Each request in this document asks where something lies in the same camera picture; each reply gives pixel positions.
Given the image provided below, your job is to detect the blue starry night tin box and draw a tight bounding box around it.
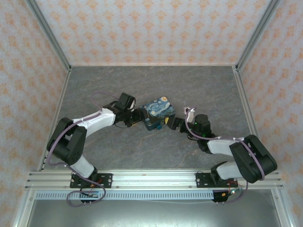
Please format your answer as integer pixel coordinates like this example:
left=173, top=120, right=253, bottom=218
left=138, top=96, right=177, bottom=132

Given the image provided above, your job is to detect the small controller circuit board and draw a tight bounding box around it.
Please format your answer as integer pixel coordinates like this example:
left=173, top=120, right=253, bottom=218
left=80, top=191, right=99, bottom=199
left=219, top=188, right=242, bottom=199

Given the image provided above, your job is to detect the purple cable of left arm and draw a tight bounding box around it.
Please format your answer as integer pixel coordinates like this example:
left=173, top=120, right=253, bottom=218
left=46, top=91, right=121, bottom=207

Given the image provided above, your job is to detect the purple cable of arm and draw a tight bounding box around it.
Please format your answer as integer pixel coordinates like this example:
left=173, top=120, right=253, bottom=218
left=46, top=91, right=121, bottom=207
left=185, top=110, right=266, bottom=204

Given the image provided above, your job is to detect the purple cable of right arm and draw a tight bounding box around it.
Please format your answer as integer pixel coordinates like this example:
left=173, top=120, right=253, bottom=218
left=185, top=110, right=266, bottom=204

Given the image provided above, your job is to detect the aluminium table edge rail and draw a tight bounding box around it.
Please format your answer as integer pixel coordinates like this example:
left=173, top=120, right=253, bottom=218
left=38, top=67, right=72, bottom=171
left=233, top=66, right=264, bottom=142

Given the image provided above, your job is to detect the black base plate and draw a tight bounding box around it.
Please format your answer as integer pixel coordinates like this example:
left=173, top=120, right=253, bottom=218
left=70, top=173, right=113, bottom=189
left=196, top=172, right=215, bottom=189

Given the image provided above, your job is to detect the aluminium extrusion rail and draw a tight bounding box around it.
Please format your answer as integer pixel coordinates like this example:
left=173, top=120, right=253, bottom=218
left=25, top=169, right=284, bottom=190

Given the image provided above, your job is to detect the slotted grey cable duct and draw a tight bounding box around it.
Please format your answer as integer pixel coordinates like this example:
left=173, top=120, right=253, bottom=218
left=35, top=191, right=215, bottom=201

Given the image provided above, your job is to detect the aluminium frame post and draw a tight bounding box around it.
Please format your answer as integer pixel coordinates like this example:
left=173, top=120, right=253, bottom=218
left=236, top=0, right=282, bottom=71
left=25, top=0, right=72, bottom=71

